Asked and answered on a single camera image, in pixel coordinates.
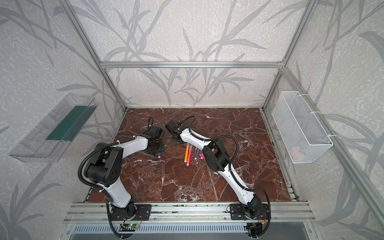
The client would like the orange marker pen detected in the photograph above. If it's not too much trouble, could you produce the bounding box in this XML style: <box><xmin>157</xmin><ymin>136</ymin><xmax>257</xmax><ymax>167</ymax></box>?
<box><xmin>184</xmin><ymin>143</ymin><xmax>190</xmax><ymax>163</ymax></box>

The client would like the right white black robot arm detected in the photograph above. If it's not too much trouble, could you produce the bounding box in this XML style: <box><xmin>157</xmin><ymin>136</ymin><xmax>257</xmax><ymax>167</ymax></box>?
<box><xmin>165</xmin><ymin>121</ymin><xmax>271</xmax><ymax>220</ymax></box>

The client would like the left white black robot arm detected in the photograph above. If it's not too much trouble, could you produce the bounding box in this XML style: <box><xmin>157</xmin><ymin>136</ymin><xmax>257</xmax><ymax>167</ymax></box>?
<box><xmin>78</xmin><ymin>126</ymin><xmax>164</xmax><ymax>216</ymax></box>

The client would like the green circuit board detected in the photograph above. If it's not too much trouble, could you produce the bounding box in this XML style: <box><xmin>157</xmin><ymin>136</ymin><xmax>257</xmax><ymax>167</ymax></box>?
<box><xmin>119</xmin><ymin>223</ymin><xmax>141</xmax><ymax>233</ymax></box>

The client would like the pink object in basket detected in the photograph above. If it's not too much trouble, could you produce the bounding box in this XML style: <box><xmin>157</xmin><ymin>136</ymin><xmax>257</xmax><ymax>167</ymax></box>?
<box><xmin>291</xmin><ymin>147</ymin><xmax>303</xmax><ymax>161</ymax></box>

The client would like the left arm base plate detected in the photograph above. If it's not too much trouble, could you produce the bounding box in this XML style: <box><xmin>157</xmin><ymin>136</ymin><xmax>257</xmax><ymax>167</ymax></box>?
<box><xmin>110</xmin><ymin>204</ymin><xmax>152</xmax><ymax>221</ymax></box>

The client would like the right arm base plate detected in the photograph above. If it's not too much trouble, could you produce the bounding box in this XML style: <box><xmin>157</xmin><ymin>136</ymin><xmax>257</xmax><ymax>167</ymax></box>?
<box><xmin>228</xmin><ymin>204</ymin><xmax>270</xmax><ymax>221</ymax></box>

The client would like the clear plastic wall tray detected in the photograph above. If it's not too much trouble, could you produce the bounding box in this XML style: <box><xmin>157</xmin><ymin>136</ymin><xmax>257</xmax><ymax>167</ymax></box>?
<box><xmin>9</xmin><ymin>94</ymin><xmax>98</xmax><ymax>163</ymax></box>

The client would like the white wire mesh basket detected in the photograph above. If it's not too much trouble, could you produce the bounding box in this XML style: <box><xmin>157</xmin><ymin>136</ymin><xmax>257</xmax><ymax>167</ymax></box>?
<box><xmin>272</xmin><ymin>91</ymin><xmax>334</xmax><ymax>164</ymax></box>

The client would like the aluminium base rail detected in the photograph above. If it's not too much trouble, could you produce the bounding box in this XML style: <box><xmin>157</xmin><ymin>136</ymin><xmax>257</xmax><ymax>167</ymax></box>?
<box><xmin>63</xmin><ymin>202</ymin><xmax>315</xmax><ymax>224</ymax></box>

